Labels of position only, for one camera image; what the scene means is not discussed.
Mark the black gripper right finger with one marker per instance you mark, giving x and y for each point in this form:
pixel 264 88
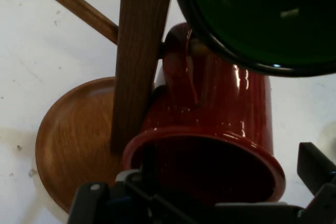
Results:
pixel 323 182

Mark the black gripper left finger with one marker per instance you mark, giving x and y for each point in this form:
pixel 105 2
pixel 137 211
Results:
pixel 99 203

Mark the red enamel mug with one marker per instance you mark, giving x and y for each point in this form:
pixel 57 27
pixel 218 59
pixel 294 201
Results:
pixel 223 108

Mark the wooden mug tree stand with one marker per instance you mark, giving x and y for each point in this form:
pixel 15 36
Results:
pixel 139 51

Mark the green enamel mug white lettering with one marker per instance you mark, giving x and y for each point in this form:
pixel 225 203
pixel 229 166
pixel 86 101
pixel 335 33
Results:
pixel 257 11

